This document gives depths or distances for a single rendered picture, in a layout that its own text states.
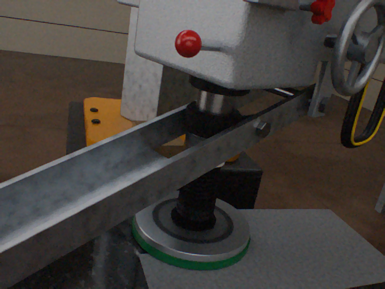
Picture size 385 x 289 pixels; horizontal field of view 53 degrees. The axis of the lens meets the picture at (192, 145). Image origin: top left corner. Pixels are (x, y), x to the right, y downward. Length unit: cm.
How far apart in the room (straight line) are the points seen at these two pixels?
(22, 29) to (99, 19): 116
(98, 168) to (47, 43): 607
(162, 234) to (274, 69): 32
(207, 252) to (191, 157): 18
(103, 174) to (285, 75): 30
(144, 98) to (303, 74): 76
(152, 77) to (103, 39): 541
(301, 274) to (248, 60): 39
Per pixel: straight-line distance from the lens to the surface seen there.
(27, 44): 665
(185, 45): 44
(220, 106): 60
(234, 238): 69
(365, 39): 62
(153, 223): 68
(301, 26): 56
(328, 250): 80
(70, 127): 135
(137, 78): 129
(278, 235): 79
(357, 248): 85
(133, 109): 132
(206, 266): 64
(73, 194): 56
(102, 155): 59
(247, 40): 48
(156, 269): 63
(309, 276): 71
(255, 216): 83
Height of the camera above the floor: 120
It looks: 21 degrees down
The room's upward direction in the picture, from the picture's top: 10 degrees clockwise
